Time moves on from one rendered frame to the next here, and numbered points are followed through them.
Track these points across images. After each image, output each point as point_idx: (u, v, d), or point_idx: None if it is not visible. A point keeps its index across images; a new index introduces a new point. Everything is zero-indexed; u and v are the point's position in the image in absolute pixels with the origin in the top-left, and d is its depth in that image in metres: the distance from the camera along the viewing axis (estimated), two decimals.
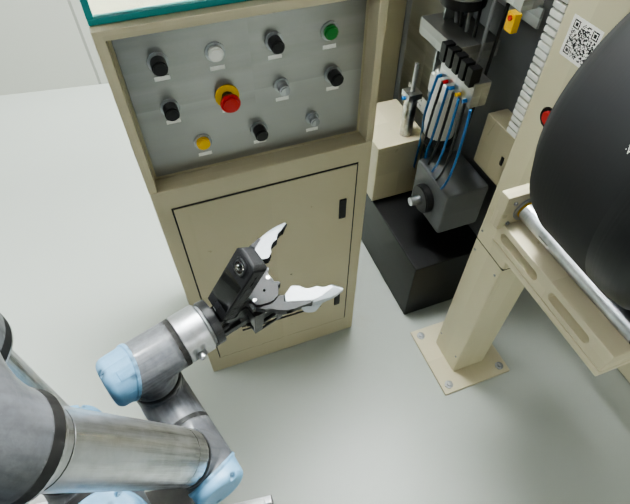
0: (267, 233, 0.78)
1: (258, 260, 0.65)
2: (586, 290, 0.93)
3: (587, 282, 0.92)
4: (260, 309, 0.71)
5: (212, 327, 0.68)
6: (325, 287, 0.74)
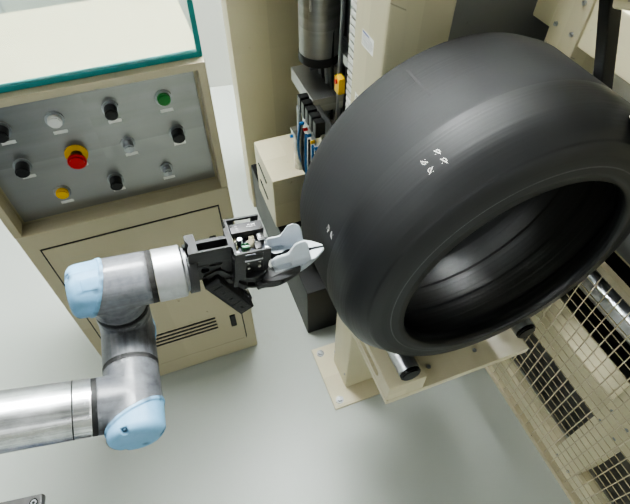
0: (305, 266, 0.76)
1: None
2: None
3: None
4: None
5: None
6: None
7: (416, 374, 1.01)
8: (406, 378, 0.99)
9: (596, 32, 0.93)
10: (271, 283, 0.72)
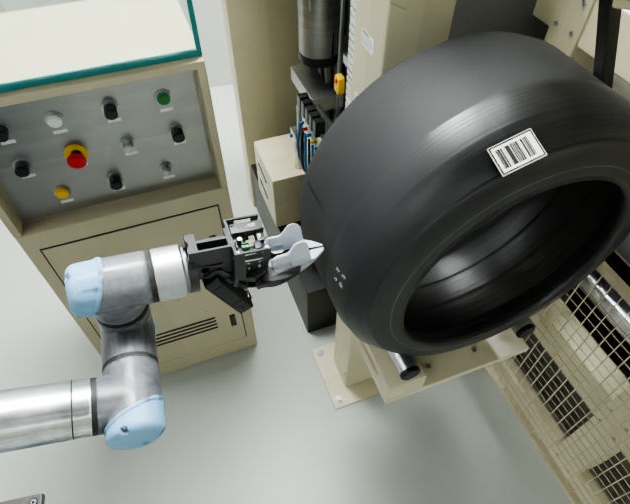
0: (304, 266, 0.76)
1: None
2: None
3: None
4: None
5: None
6: None
7: (415, 368, 0.98)
8: (414, 375, 1.00)
9: (596, 31, 0.93)
10: (271, 283, 0.72)
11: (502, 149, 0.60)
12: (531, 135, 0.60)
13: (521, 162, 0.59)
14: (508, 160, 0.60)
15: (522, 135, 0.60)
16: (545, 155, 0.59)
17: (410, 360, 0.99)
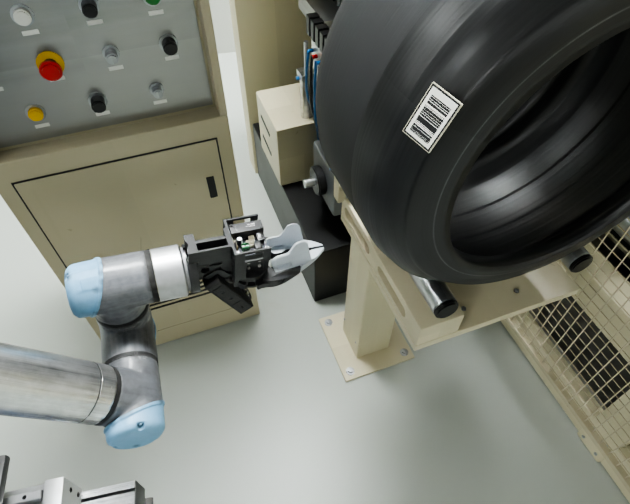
0: (304, 266, 0.76)
1: None
2: None
3: None
4: None
5: None
6: None
7: (436, 313, 0.82)
8: (451, 307, 0.82)
9: None
10: (271, 283, 0.72)
11: (416, 122, 0.52)
12: (437, 90, 0.49)
13: (439, 128, 0.50)
14: (426, 133, 0.51)
15: (428, 95, 0.50)
16: (460, 106, 0.48)
17: (429, 306, 0.84)
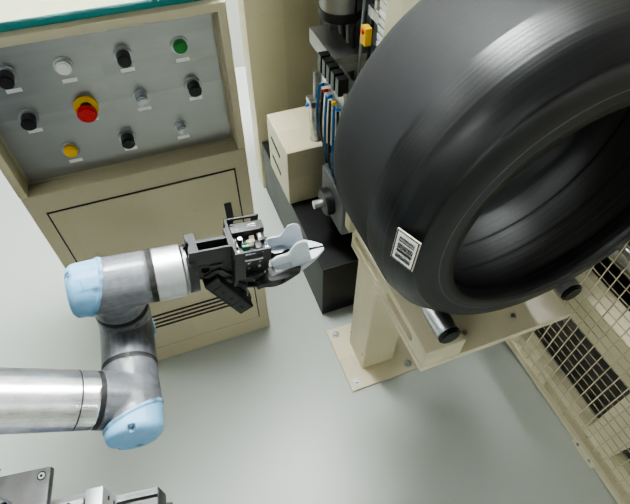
0: (305, 266, 0.76)
1: None
2: None
3: None
4: None
5: None
6: None
7: (442, 343, 0.93)
8: (449, 336, 0.91)
9: None
10: (271, 283, 0.72)
11: (396, 252, 0.69)
12: (402, 233, 0.66)
13: (412, 257, 0.67)
14: (405, 259, 0.68)
15: (398, 235, 0.67)
16: (420, 245, 0.64)
17: None
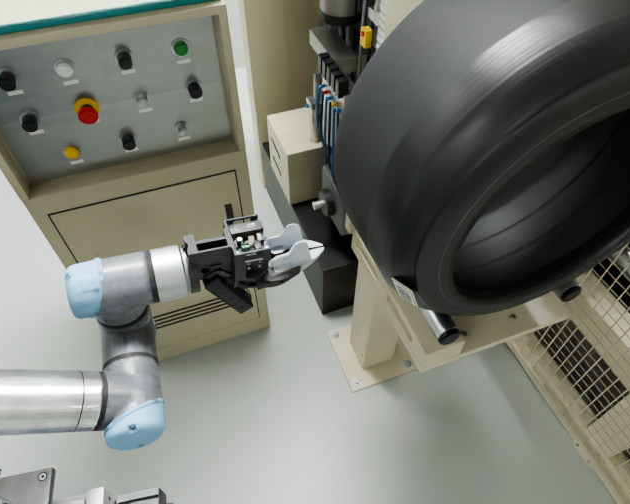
0: (305, 266, 0.76)
1: None
2: None
3: None
4: None
5: None
6: None
7: (452, 340, 0.94)
8: (445, 341, 0.92)
9: None
10: (271, 283, 0.72)
11: (400, 293, 0.78)
12: (396, 282, 0.75)
13: (411, 299, 0.76)
14: (408, 299, 0.77)
15: (394, 283, 0.76)
16: (411, 292, 0.73)
17: None
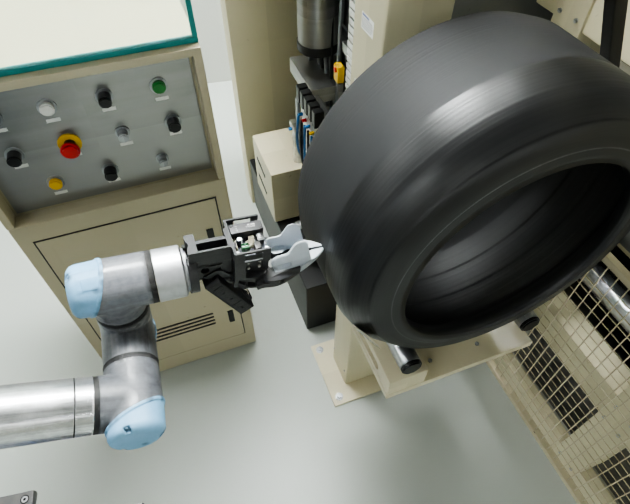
0: (304, 266, 0.76)
1: None
2: None
3: None
4: None
5: None
6: None
7: (403, 373, 0.98)
8: (412, 366, 0.96)
9: (602, 15, 0.91)
10: (271, 283, 0.72)
11: (364, 336, 0.85)
12: (357, 329, 0.82)
13: (373, 342, 0.83)
14: (371, 342, 0.84)
15: (356, 329, 0.83)
16: (369, 339, 0.80)
17: (399, 365, 0.99)
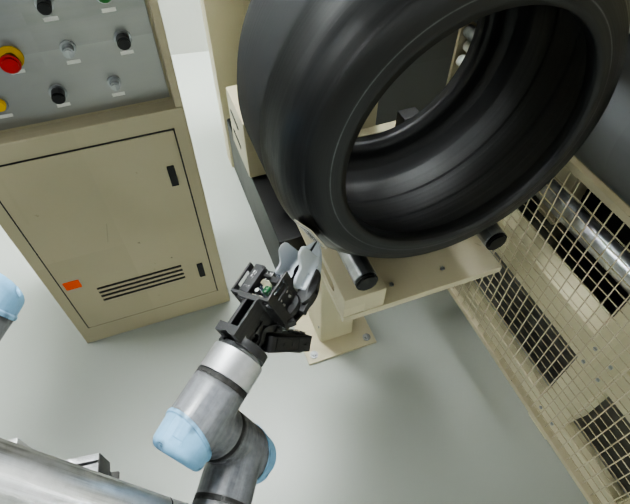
0: (319, 268, 0.76)
1: None
2: None
3: None
4: None
5: None
6: None
7: (359, 289, 0.91)
8: (366, 281, 0.89)
9: None
10: (310, 300, 0.71)
11: (308, 235, 0.78)
12: (298, 224, 0.75)
13: (316, 239, 0.76)
14: (316, 240, 0.77)
15: (298, 225, 0.76)
16: (310, 231, 0.73)
17: (355, 282, 0.92)
